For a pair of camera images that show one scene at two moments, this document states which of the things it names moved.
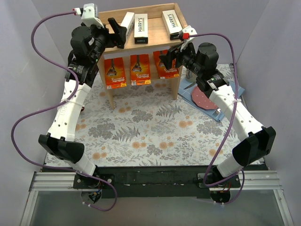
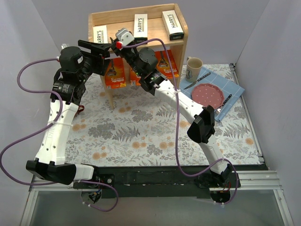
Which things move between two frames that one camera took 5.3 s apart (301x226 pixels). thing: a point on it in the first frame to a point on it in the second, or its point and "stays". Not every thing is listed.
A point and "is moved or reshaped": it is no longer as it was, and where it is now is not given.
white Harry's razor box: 172,23 stays
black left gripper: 112,38 to 99,57
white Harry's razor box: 141,28 stays
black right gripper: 175,54 to 121,50
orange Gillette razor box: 163,72 stays
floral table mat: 147,127 stays
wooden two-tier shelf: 150,31 stays
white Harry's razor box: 128,22 is moved or reshaped
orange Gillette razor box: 115,73 stays
